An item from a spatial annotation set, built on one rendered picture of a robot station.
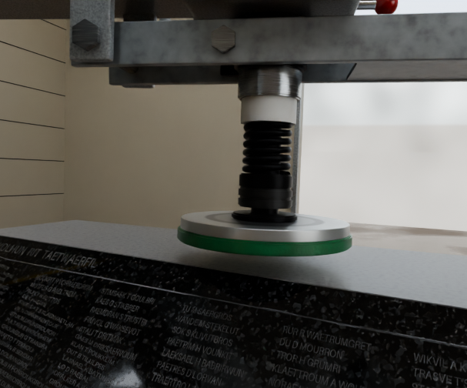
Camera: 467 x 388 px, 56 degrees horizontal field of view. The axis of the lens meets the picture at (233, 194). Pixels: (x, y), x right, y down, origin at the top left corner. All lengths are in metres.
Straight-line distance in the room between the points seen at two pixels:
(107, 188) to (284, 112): 6.30
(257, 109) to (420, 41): 0.19
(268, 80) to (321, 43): 0.07
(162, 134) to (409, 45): 5.82
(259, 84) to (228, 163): 5.27
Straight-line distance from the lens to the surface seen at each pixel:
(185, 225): 0.52
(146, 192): 6.39
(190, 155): 6.04
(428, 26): 0.54
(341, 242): 0.51
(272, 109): 0.53
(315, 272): 0.53
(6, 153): 6.58
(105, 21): 0.54
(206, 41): 0.53
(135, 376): 0.50
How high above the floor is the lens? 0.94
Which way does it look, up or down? 3 degrees down
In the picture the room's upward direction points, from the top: 2 degrees clockwise
